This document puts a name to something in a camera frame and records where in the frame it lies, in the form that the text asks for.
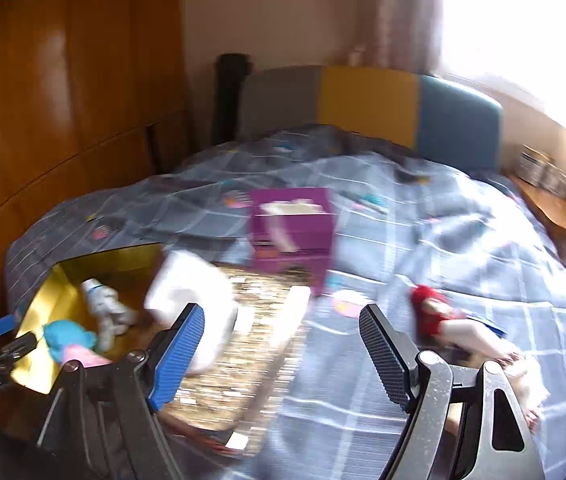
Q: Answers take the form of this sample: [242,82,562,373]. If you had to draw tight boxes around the grey checked bedspread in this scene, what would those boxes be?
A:
[5,125,566,480]

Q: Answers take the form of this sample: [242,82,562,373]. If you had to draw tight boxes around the brown wooden wardrobe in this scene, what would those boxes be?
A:
[0,0,189,311]

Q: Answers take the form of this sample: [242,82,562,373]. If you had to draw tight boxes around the doll with red hat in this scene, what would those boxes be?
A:
[409,284,551,431]

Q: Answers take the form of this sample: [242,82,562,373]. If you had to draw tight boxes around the black cylinder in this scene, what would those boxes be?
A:
[214,53,253,148]

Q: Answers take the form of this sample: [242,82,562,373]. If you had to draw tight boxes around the grey containers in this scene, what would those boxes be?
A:
[517,145,566,197]

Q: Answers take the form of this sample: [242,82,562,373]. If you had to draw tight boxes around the beige curtain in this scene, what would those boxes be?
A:
[348,0,444,76]

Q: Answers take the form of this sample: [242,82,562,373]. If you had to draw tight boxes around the blue plush toy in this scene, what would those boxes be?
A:
[43,320,98,363]

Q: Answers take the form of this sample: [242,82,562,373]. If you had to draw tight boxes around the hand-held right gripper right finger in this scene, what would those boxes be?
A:
[358,303,546,480]

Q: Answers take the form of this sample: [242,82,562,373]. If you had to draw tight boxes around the wooden desk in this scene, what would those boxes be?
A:
[510,175,566,281]

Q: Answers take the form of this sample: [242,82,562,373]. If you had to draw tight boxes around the white toy figure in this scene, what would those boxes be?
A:
[80,278,138,351]

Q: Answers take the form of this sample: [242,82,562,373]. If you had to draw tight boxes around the purple tissue box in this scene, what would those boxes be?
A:
[247,187,338,296]

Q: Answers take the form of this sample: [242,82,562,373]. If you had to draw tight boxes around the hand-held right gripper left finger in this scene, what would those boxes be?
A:
[37,303,206,480]

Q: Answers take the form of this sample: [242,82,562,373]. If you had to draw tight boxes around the gold cardboard box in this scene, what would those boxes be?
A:
[15,242,164,396]

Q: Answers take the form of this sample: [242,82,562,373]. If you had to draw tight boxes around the grey yellow blue headboard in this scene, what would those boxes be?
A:
[240,65,504,171]

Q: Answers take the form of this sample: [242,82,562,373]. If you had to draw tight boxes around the gold gift box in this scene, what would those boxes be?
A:
[163,260,314,448]

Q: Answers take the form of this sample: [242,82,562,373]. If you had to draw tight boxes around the white wet wipes pack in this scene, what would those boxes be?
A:
[144,250,241,376]

